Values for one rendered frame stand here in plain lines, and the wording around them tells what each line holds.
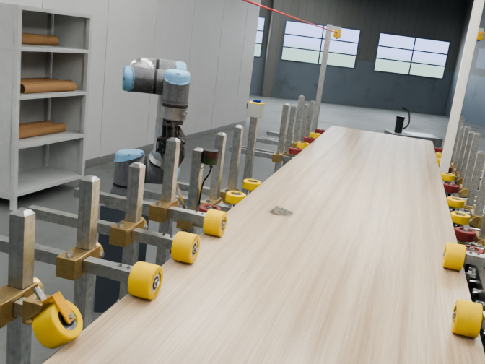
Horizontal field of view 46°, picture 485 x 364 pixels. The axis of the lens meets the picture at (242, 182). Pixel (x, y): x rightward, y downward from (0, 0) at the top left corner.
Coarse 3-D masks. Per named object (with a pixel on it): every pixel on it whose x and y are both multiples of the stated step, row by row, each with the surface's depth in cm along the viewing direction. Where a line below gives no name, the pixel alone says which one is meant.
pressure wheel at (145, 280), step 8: (136, 264) 131; (144, 264) 132; (152, 264) 132; (136, 272) 130; (144, 272) 129; (152, 272) 129; (160, 272) 133; (128, 280) 130; (136, 280) 129; (144, 280) 129; (152, 280) 129; (160, 280) 134; (128, 288) 130; (136, 288) 129; (144, 288) 129; (152, 288) 131; (160, 288) 135; (144, 296) 130; (152, 296) 131
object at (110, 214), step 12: (108, 216) 294; (120, 216) 295; (144, 216) 297; (108, 240) 298; (108, 252) 299; (120, 252) 300; (144, 252) 302; (96, 276) 302; (96, 288) 303; (108, 288) 304; (96, 300) 305; (108, 300) 306; (96, 312) 307
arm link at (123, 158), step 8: (120, 152) 296; (128, 152) 296; (136, 152) 297; (120, 160) 294; (128, 160) 294; (136, 160) 295; (144, 160) 297; (120, 168) 295; (120, 176) 296; (144, 176) 297; (120, 184) 297
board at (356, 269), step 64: (256, 192) 237; (320, 192) 250; (384, 192) 265; (256, 256) 167; (320, 256) 173; (384, 256) 180; (128, 320) 122; (192, 320) 125; (256, 320) 129; (320, 320) 133; (384, 320) 137; (448, 320) 141
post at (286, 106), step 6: (282, 108) 347; (288, 108) 346; (282, 114) 347; (288, 114) 349; (282, 120) 348; (282, 126) 349; (282, 132) 349; (282, 138) 350; (282, 144) 351; (282, 150) 352; (276, 162) 354; (276, 168) 355
